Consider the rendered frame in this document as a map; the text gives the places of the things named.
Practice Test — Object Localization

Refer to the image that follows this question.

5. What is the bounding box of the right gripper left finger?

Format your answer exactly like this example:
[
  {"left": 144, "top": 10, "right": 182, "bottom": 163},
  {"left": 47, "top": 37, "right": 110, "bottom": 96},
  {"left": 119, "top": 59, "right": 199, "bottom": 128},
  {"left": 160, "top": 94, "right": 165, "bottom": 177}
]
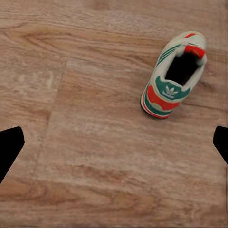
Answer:
[{"left": 0, "top": 126, "right": 25, "bottom": 183}]

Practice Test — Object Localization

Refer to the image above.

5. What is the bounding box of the gym shoe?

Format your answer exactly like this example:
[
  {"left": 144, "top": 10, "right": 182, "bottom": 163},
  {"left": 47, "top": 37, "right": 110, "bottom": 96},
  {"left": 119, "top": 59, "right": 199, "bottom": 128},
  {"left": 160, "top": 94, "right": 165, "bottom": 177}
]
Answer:
[{"left": 140, "top": 31, "right": 207, "bottom": 120}]

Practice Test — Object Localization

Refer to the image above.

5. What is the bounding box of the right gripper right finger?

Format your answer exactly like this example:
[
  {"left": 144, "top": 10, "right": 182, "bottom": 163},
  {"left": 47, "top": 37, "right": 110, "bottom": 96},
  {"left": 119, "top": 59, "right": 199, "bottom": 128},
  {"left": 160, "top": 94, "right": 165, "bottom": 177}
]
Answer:
[{"left": 213, "top": 126, "right": 228, "bottom": 164}]

